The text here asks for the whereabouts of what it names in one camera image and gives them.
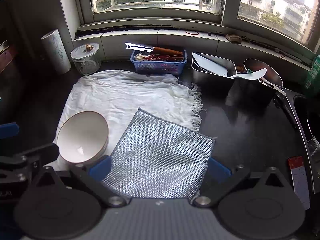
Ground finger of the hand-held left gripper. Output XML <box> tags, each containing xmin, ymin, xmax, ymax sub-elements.
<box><xmin>0</xmin><ymin>122</ymin><xmax>20</xmax><ymax>140</ymax></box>
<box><xmin>0</xmin><ymin>142</ymin><xmax>60</xmax><ymax>183</ymax></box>

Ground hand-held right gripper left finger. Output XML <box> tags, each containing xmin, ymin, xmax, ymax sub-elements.
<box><xmin>35</xmin><ymin>155</ymin><xmax>128</xmax><ymax>208</ymax></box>

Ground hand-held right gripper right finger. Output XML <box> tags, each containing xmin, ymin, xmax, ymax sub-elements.
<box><xmin>192</xmin><ymin>156</ymin><xmax>288</xmax><ymax>208</ymax></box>

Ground white ceramic bowl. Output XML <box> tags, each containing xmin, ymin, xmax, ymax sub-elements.
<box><xmin>57</xmin><ymin>111</ymin><xmax>110</xmax><ymax>167</ymax></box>

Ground silver mesh dishcloth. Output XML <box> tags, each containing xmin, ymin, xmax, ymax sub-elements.
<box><xmin>102</xmin><ymin>108</ymin><xmax>217</xmax><ymax>200</ymax></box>

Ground dark red cabinet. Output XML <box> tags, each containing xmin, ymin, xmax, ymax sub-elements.
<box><xmin>0</xmin><ymin>40</ymin><xmax>17</xmax><ymax>78</ymax></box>

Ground white fringed cloth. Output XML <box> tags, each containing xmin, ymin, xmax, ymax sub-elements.
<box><xmin>46</xmin><ymin>69</ymin><xmax>203</xmax><ymax>170</ymax></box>

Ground red and white box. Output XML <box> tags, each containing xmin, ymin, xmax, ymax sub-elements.
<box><xmin>288</xmin><ymin>156</ymin><xmax>311</xmax><ymax>210</ymax></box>

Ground rectangular steel container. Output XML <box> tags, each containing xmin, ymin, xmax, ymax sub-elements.
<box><xmin>191</xmin><ymin>52</ymin><xmax>238</xmax><ymax>93</ymax></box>

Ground white paper towel roll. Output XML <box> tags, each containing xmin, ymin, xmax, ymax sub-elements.
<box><xmin>41</xmin><ymin>29</ymin><xmax>72</xmax><ymax>75</ymax></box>

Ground glass jar with lid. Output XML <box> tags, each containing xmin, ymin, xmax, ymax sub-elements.
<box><xmin>70</xmin><ymin>43</ymin><xmax>101</xmax><ymax>75</ymax></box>

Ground steel sink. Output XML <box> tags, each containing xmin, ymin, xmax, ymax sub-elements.
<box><xmin>282</xmin><ymin>89</ymin><xmax>320</xmax><ymax>198</ymax></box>

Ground white rice paddle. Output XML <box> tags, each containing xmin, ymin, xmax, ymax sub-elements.
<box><xmin>229</xmin><ymin>68</ymin><xmax>267</xmax><ymax>81</ymax></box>

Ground blue plastic basket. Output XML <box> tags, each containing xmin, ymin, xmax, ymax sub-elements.
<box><xmin>130</xmin><ymin>49</ymin><xmax>188</xmax><ymax>76</ymax></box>

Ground dried red chilies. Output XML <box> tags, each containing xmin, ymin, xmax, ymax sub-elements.
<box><xmin>147</xmin><ymin>54</ymin><xmax>186</xmax><ymax>62</ymax></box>

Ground green bottle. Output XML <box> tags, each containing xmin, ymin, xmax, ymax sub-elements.
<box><xmin>304</xmin><ymin>55</ymin><xmax>320</xmax><ymax>98</ymax></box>

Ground brown lump on sill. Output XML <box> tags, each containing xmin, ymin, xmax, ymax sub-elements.
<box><xmin>225</xmin><ymin>34</ymin><xmax>242</xmax><ymax>44</ymax></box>

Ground cleaver with wooden handle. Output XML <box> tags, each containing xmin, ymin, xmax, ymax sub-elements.
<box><xmin>125</xmin><ymin>42</ymin><xmax>184</xmax><ymax>56</ymax></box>

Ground window frame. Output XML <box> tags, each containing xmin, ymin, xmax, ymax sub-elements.
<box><xmin>56</xmin><ymin>0</ymin><xmax>320</xmax><ymax>62</ymax></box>

